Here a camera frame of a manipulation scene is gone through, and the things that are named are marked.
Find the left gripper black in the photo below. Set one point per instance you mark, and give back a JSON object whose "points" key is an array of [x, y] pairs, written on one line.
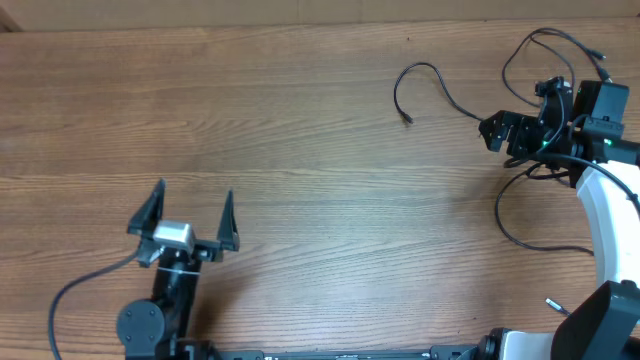
{"points": [[210, 250]]}

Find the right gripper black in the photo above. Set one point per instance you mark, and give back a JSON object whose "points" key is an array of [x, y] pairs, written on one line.
{"points": [[519, 125]]}

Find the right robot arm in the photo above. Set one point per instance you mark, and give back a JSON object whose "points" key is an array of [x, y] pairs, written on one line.
{"points": [[578, 134]]}

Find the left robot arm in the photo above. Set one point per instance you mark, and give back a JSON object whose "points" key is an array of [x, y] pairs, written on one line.
{"points": [[157, 327]]}

